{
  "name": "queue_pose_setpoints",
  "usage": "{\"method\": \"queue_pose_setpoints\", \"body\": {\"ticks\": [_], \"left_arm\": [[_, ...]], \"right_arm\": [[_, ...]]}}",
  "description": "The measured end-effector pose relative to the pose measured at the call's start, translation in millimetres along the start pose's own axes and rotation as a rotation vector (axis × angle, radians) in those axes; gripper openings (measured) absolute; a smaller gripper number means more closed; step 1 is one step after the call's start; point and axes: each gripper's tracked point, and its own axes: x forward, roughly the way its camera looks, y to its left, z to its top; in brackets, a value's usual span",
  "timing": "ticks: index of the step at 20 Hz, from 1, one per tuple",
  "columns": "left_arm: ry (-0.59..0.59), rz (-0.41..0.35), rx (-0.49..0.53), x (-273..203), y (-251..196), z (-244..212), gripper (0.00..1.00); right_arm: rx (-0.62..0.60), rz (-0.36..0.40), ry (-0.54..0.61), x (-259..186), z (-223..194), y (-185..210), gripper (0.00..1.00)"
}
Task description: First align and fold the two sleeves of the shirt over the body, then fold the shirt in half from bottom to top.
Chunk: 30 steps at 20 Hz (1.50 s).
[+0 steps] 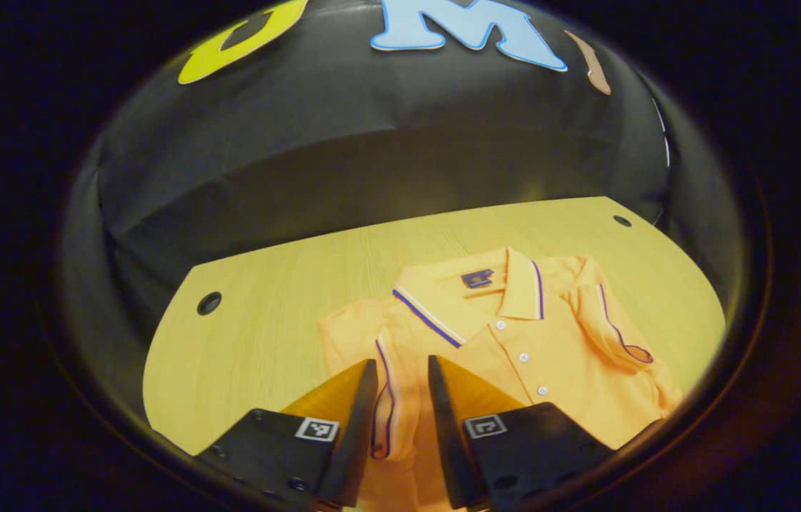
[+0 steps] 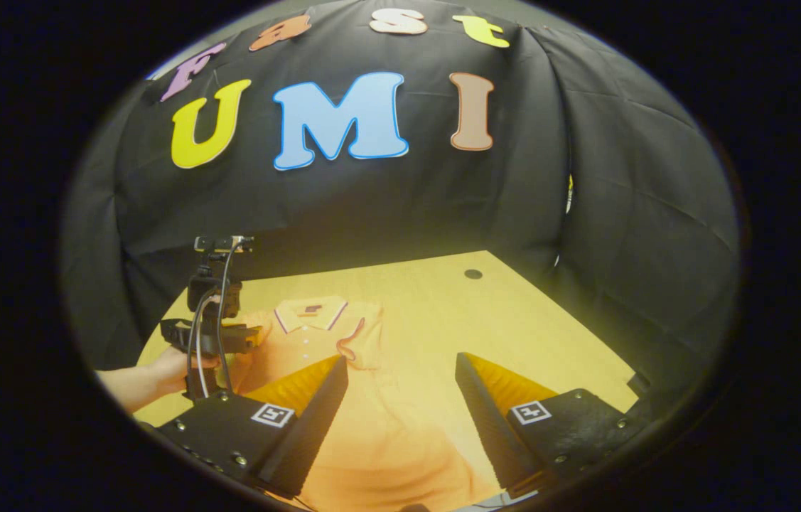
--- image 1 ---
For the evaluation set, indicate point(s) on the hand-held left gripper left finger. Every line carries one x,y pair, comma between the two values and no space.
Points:
354,441

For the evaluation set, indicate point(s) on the black backdrop cloth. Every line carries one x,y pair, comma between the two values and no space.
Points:
372,156

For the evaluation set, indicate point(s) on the round black table grommet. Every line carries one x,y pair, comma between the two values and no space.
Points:
622,220
209,303

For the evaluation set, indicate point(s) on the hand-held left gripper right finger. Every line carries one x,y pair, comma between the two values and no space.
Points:
446,441

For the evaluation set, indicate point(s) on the orange T-shirt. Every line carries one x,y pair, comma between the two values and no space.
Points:
556,334

